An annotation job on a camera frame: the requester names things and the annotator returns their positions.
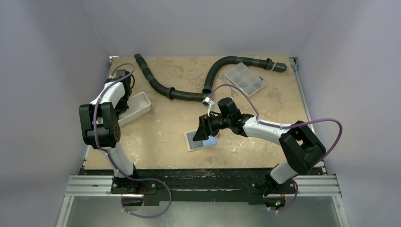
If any beige card holder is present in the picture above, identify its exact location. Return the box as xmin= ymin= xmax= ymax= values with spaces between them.
xmin=184 ymin=131 xmax=218 ymax=152

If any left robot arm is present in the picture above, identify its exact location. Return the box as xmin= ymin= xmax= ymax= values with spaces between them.
xmin=78 ymin=70 xmax=141 ymax=193

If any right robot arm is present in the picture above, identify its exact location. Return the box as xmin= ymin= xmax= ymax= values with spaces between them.
xmin=192 ymin=97 xmax=326 ymax=192

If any silver open-end wrench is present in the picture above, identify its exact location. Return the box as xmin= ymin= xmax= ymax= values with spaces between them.
xmin=218 ymin=74 xmax=238 ymax=97

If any white plastic tray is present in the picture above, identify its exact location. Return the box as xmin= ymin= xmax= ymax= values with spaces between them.
xmin=118 ymin=92 xmax=151 ymax=127

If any clear plastic compartment box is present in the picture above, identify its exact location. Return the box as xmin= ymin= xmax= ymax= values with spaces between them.
xmin=226 ymin=63 xmax=266 ymax=97

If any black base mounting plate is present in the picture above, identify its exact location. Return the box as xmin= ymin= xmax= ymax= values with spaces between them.
xmin=78 ymin=168 xmax=324 ymax=207

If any long dark corrugated hose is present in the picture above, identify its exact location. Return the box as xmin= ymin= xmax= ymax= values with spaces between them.
xmin=134 ymin=53 xmax=212 ymax=103

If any curved dark corrugated hose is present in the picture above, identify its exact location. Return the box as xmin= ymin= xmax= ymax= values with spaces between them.
xmin=202 ymin=56 xmax=288 ymax=95

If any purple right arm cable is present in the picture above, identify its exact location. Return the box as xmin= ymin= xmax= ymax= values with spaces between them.
xmin=209 ymin=84 xmax=343 ymax=213

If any aluminium frame rail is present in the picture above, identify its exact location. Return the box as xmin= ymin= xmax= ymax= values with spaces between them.
xmin=57 ymin=169 xmax=349 ymax=227

